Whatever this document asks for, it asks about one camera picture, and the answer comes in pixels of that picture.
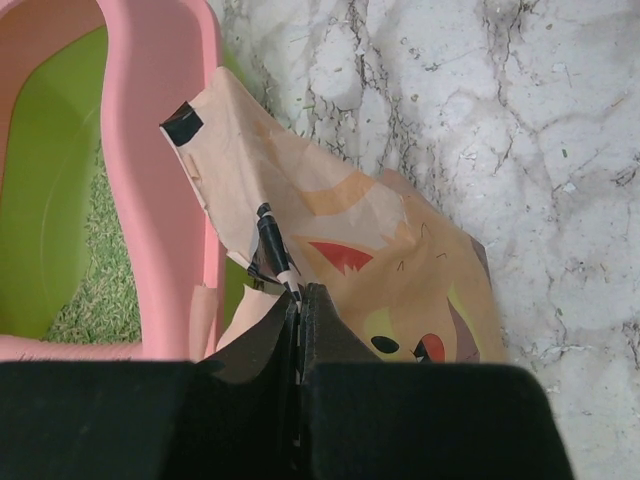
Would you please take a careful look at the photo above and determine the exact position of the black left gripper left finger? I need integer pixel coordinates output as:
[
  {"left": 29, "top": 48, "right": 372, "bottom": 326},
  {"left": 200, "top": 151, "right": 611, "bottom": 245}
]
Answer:
[{"left": 1, "top": 298, "right": 298, "bottom": 479}]

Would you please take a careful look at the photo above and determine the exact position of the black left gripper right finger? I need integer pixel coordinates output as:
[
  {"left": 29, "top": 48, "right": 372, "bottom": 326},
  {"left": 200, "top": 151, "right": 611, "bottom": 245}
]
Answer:
[{"left": 300, "top": 284, "right": 573, "bottom": 479}]

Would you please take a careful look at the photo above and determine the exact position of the pink cat litter bag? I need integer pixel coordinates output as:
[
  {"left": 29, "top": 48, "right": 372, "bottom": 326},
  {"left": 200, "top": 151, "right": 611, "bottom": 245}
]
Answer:
[{"left": 161, "top": 68, "right": 507, "bottom": 363}]

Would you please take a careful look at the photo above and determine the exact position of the pink green litter box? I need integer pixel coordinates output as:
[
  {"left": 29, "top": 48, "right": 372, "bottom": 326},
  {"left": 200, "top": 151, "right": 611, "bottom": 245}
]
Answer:
[{"left": 1, "top": 1, "right": 242, "bottom": 361}]

